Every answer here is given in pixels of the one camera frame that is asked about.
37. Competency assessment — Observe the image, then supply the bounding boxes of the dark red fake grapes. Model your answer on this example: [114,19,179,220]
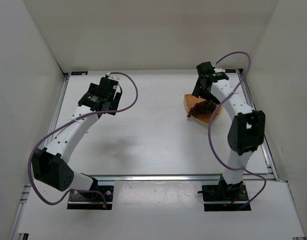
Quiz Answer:
[187,100,217,118]

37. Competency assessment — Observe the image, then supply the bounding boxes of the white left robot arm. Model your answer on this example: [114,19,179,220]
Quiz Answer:
[27,71,197,206]

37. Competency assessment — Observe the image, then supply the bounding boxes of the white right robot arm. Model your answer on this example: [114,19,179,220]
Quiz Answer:
[192,61,266,198]

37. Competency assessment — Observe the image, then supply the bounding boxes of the woven triangular fruit bowl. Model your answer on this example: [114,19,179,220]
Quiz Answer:
[184,93,218,125]

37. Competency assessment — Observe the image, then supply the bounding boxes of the white front cover panel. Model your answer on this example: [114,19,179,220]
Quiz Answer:
[18,181,305,240]

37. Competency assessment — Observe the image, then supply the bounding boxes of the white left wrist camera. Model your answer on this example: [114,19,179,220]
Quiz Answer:
[105,72,120,82]

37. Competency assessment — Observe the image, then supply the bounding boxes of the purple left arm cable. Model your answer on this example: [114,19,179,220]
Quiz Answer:
[27,71,139,208]

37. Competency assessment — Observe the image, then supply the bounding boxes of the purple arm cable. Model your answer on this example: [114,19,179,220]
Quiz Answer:
[27,71,139,208]
[207,51,267,210]

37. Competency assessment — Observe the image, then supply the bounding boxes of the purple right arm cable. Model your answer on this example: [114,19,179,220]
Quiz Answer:
[207,51,267,210]

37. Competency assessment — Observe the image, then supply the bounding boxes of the aluminium table frame rail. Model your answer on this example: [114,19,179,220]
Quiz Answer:
[237,68,280,181]

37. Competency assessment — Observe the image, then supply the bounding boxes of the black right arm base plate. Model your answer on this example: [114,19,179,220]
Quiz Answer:
[197,184,252,212]

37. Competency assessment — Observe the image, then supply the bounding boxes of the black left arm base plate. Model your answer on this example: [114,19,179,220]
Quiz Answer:
[67,184,114,211]

